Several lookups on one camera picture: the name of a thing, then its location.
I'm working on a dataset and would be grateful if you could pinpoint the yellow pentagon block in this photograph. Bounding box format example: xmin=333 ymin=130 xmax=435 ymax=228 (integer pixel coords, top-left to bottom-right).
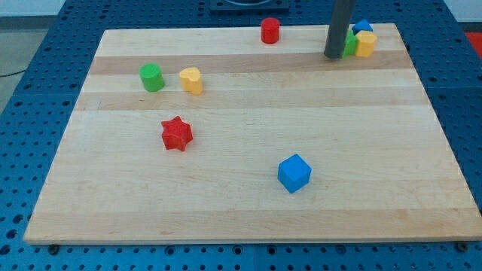
xmin=355 ymin=30 xmax=378 ymax=57

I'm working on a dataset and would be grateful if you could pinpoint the blue triangle block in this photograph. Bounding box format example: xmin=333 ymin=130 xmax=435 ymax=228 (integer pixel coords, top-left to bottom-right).
xmin=352 ymin=19 xmax=373 ymax=35

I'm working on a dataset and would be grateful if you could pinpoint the blue cube block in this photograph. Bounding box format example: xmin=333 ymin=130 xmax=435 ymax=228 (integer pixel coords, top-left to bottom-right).
xmin=277 ymin=154 xmax=312 ymax=193

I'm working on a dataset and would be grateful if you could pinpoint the green cylinder block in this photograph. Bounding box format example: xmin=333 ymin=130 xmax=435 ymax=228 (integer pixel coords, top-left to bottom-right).
xmin=139 ymin=63 xmax=165 ymax=92

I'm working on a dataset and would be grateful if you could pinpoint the red star block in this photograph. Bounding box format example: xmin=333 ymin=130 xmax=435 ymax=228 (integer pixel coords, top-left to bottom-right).
xmin=161 ymin=116 xmax=193 ymax=151

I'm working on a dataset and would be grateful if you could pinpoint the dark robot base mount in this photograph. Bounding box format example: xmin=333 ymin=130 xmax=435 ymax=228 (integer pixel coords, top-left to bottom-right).
xmin=208 ymin=0 xmax=290 ymax=12

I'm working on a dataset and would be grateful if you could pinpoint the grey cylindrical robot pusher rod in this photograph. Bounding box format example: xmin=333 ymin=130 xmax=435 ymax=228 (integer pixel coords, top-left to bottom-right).
xmin=324 ymin=0 xmax=356 ymax=59

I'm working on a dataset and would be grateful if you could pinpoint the red cylinder block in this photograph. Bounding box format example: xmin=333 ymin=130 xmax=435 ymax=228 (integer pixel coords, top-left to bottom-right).
xmin=261 ymin=17 xmax=280 ymax=44

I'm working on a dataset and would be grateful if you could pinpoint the yellow heart block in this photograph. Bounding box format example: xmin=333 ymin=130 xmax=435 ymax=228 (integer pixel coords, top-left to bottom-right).
xmin=178 ymin=67 xmax=203 ymax=95

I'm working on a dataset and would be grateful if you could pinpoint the green star block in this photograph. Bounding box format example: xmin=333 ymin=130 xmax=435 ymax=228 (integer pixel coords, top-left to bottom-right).
xmin=342 ymin=30 xmax=358 ymax=58

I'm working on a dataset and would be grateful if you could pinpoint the light wooden board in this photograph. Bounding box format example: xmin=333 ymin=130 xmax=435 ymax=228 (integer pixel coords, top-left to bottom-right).
xmin=23 ymin=23 xmax=481 ymax=245

